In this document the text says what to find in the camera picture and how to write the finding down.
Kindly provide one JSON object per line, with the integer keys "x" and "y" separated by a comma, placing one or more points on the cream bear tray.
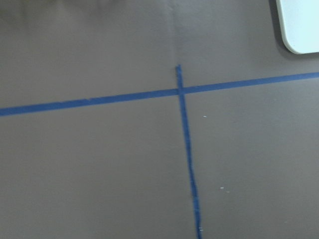
{"x": 299, "y": 23}

